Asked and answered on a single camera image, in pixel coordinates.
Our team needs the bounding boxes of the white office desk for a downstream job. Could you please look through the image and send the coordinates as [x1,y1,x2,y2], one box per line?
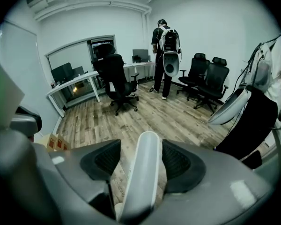
[46,70,101,118]
[123,61,156,83]

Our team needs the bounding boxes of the large cardboard box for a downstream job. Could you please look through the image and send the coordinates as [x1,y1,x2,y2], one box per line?
[34,132,72,152]

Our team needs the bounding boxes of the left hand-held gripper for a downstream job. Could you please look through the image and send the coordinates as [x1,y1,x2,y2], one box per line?
[0,54,50,196]

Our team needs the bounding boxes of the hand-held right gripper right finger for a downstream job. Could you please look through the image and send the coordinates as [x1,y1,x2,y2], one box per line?
[142,139,274,225]

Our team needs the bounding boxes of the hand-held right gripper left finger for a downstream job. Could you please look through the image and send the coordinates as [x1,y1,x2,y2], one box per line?
[46,139,121,221]

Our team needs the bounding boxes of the white ceiling pipes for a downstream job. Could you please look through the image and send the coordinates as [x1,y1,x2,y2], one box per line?
[34,0,152,21]

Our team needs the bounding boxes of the black mesh office chair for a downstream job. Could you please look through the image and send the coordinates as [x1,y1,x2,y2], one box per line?
[177,52,210,101]
[193,56,230,116]
[91,43,116,62]
[92,53,140,116]

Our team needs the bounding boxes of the black computer monitor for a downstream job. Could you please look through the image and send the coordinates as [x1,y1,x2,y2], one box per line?
[50,62,74,84]
[132,49,148,63]
[72,66,85,77]

